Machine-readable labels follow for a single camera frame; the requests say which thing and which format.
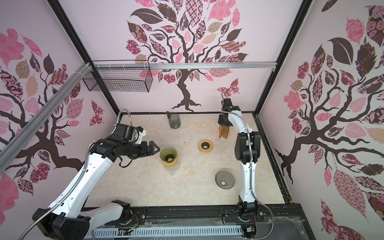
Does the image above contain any grey glass dripper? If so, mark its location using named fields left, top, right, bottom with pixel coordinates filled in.
left=215, top=170, right=236, bottom=190

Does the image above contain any grey glass measuring cup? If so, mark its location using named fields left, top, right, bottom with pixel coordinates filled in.
left=166, top=112, right=181, bottom=129

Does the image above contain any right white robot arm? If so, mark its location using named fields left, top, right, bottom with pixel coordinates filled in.
left=219, top=111, right=261, bottom=216

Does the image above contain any left metal cable conduit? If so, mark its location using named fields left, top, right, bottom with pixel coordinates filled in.
left=17, top=107, right=133, bottom=240

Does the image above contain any white slotted cable duct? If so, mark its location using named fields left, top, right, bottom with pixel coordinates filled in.
left=85, top=226, right=243, bottom=240

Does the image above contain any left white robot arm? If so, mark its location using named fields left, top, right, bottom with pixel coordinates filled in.
left=33, top=139, right=160, bottom=240

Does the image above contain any aluminium rail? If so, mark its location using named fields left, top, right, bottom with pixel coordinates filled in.
left=1, top=63, right=92, bottom=173
left=94, top=62, right=277, bottom=70

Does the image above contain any rear aluminium rail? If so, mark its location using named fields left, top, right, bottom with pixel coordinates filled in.
left=94, top=62, right=277, bottom=70

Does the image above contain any green glass dripper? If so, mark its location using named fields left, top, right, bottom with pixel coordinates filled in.
left=160, top=147, right=178, bottom=164

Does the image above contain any orange coffee filter pack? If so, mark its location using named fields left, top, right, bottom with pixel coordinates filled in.
left=219, top=125, right=230, bottom=140

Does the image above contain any left aluminium rail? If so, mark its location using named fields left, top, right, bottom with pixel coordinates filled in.
left=1, top=63, right=92, bottom=173

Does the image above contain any black wire basket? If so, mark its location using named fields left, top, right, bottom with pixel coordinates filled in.
left=83, top=60, right=154, bottom=93

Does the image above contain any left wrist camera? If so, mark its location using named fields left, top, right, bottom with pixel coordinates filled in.
left=111, top=124, right=146, bottom=144

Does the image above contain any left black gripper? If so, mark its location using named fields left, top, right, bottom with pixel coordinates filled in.
left=123, top=140, right=160, bottom=160

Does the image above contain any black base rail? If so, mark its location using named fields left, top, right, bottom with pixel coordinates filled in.
left=55, top=203, right=316, bottom=240

